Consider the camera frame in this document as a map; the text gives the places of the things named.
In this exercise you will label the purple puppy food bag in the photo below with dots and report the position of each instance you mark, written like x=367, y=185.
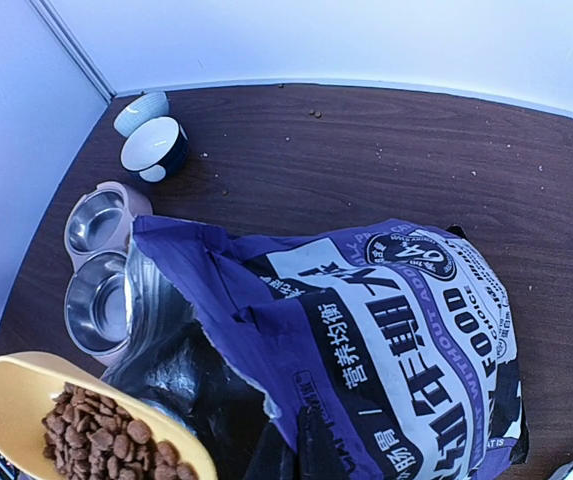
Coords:
x=399, y=335

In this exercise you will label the black white ceramic bowl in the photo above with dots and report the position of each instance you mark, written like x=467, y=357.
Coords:
x=155, y=150

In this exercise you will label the brown kibble pet food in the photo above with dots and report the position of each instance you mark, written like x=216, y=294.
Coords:
x=90, y=436

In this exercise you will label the small grey ceramic bowl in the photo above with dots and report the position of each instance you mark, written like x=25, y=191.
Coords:
x=141, y=110

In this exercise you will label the pink double pet feeder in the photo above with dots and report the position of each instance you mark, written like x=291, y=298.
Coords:
x=96, y=238

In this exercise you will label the aluminium left corner post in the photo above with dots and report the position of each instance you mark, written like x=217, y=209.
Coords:
x=57, y=26

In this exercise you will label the yellow plastic food scoop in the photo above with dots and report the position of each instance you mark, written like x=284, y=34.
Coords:
x=29, y=381

